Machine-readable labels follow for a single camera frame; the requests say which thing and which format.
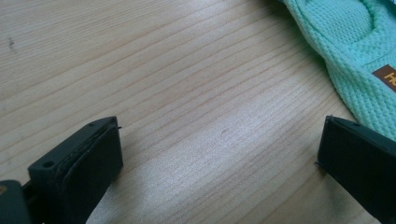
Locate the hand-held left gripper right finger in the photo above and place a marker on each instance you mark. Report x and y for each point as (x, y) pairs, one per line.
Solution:
(358, 161)

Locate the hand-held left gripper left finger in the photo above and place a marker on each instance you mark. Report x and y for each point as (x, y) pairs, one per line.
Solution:
(76, 174)

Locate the mint green knit slipper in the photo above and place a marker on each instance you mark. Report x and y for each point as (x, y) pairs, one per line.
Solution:
(348, 46)

